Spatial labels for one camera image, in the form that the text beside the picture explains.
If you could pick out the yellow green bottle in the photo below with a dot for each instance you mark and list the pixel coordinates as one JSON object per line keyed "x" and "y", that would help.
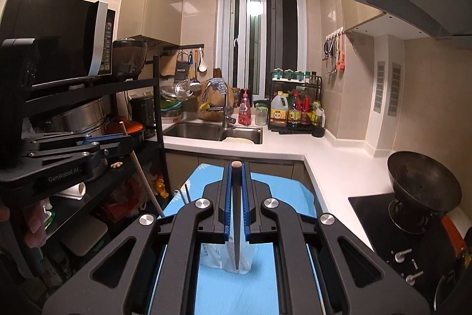
{"x": 316, "y": 112}

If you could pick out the white framed window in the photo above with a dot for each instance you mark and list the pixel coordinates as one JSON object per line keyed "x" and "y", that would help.
{"x": 261, "y": 34}

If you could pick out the glass jar with lid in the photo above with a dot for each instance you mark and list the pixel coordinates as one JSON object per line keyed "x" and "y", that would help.
{"x": 261, "y": 114}

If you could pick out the row of green-lidded spice jars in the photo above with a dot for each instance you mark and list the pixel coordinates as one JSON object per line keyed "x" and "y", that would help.
{"x": 291, "y": 74}

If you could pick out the black microwave oven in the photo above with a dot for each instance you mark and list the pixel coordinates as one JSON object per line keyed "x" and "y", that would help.
{"x": 62, "y": 31}

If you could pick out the black kettle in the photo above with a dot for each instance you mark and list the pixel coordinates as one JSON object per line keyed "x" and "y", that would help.
{"x": 142, "y": 114}

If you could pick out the blue tablecloth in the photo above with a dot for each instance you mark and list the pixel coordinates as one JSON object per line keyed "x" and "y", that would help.
{"x": 287, "y": 197}

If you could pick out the black pot orange lid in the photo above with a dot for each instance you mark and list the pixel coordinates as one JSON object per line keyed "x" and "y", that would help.
{"x": 136, "y": 126}

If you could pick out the dark sauce bottle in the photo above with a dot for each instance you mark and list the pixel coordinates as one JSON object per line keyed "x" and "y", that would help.
{"x": 294, "y": 112}

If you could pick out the orange hanging tool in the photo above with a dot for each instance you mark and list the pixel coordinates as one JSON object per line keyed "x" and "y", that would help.
{"x": 341, "y": 62}

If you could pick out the beige cutting board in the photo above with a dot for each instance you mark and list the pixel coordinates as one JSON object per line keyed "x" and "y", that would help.
{"x": 84, "y": 235}

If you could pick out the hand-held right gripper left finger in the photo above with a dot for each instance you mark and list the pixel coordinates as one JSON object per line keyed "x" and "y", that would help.
{"x": 228, "y": 211}

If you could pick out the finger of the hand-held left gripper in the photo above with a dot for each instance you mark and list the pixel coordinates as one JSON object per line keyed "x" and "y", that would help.
{"x": 107, "y": 138}
{"x": 118, "y": 149}

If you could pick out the clear plastic cup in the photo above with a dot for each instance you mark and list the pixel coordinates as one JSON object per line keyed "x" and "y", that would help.
{"x": 247, "y": 259}

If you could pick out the black wok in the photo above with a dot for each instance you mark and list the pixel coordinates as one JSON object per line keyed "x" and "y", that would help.
{"x": 424, "y": 182}

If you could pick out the white hanging spoon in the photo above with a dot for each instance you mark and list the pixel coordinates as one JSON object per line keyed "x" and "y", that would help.
{"x": 202, "y": 67}

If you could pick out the grey wall vent grille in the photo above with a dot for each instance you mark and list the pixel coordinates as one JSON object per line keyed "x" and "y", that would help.
{"x": 379, "y": 86}
{"x": 395, "y": 88}

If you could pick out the steel ladle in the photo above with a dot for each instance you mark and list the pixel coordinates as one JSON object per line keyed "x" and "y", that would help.
{"x": 195, "y": 84}

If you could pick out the white wall hook rail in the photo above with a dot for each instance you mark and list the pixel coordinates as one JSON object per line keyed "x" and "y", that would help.
{"x": 335, "y": 33}

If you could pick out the red sauce bottle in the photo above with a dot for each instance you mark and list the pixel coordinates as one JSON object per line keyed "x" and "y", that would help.
{"x": 306, "y": 110}

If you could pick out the stainless steel sink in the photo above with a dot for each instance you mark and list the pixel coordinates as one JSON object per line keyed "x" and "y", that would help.
{"x": 191, "y": 132}

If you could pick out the light wooden chopstick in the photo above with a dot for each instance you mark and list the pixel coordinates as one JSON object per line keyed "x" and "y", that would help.
{"x": 142, "y": 171}

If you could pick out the ginger piece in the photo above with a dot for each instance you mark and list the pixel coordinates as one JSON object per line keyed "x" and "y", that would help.
{"x": 117, "y": 164}

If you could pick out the black gas stove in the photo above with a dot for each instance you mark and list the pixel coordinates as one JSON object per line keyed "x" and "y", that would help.
{"x": 372, "y": 219}

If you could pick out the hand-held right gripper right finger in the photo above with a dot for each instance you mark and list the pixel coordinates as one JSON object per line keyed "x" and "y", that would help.
{"x": 246, "y": 211}

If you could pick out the red plastic bag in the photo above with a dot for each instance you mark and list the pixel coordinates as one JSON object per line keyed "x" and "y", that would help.
{"x": 118, "y": 204}

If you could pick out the green bowl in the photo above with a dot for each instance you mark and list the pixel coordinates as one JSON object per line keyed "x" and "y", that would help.
{"x": 171, "y": 105}

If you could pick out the dark brown rice cooker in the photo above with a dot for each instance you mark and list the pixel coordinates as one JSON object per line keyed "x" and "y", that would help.
{"x": 129, "y": 58}

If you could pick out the metal grater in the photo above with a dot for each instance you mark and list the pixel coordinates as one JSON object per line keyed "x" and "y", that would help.
{"x": 180, "y": 69}

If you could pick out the wooden cutting board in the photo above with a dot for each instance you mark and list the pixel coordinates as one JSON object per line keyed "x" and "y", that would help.
{"x": 169, "y": 64}

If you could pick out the yellow label oil jug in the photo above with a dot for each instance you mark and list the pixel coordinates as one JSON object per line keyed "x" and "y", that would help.
{"x": 278, "y": 112}

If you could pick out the blue patterned cloth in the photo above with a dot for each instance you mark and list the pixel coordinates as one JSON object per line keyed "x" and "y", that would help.
{"x": 220, "y": 86}

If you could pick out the brown woven basket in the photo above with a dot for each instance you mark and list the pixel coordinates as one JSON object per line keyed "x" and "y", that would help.
{"x": 210, "y": 112}

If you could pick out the black metal shelf rack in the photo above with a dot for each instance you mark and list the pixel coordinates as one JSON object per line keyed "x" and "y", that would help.
{"x": 156, "y": 104}

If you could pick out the pink dish soap bottle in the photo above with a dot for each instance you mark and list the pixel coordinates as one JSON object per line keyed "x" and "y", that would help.
{"x": 245, "y": 112}

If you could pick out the stainless steel steamer pot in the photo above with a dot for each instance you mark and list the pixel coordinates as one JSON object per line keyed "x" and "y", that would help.
{"x": 81, "y": 115}

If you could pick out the black hanging rail shelf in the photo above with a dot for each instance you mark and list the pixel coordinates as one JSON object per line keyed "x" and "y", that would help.
{"x": 184, "y": 47}

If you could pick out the person's left hand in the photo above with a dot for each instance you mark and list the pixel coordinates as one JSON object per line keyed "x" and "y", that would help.
{"x": 36, "y": 226}

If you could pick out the chrome faucet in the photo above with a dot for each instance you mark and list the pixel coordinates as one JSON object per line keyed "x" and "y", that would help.
{"x": 225, "y": 115}

